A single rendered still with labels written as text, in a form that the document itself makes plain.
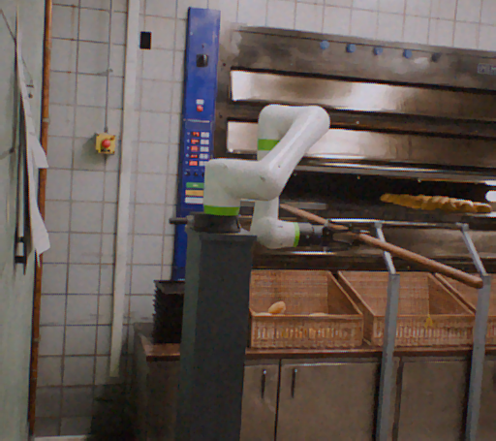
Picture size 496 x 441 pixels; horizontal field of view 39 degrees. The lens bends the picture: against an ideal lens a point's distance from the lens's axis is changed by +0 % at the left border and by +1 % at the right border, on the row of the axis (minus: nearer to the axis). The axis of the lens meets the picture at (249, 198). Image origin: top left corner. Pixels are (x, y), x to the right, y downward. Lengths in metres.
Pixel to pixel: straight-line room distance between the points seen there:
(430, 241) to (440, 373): 0.81
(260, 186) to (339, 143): 1.53
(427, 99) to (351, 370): 1.55
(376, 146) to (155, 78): 1.24
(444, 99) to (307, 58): 0.83
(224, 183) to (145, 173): 1.19
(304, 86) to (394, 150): 0.62
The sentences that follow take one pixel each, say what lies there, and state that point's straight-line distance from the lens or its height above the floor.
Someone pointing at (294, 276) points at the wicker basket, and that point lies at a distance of 3.72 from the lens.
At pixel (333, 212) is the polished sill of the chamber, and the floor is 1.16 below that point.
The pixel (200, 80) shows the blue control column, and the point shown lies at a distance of 3.52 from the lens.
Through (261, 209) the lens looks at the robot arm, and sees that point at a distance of 2.69.
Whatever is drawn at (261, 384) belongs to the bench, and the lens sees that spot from 3.27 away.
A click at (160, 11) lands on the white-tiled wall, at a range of 3.56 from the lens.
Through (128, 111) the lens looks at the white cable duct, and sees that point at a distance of 3.48.
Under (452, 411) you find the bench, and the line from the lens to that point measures 3.74.
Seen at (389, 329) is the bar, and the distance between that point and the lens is 3.36.
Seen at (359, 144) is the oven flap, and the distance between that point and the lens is 3.82.
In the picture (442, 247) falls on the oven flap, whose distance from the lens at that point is 4.11.
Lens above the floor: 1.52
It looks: 5 degrees down
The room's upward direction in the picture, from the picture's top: 4 degrees clockwise
